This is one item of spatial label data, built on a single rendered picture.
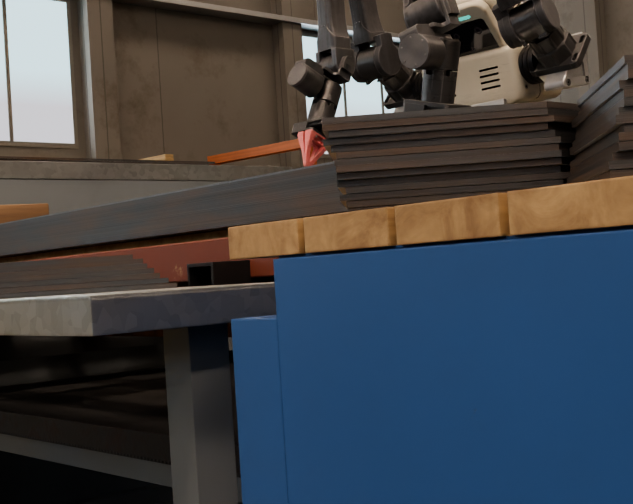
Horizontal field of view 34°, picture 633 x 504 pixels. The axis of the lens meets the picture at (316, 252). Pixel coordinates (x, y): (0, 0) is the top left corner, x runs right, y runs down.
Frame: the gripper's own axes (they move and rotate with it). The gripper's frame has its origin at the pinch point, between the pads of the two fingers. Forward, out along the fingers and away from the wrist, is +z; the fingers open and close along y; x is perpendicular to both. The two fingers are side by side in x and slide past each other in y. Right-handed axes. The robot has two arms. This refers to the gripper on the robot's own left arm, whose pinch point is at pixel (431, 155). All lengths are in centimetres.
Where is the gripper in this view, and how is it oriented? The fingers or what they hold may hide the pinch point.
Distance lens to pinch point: 180.5
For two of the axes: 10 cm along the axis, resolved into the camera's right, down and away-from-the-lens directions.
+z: -0.9, 9.8, 1.9
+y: 6.6, 2.0, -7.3
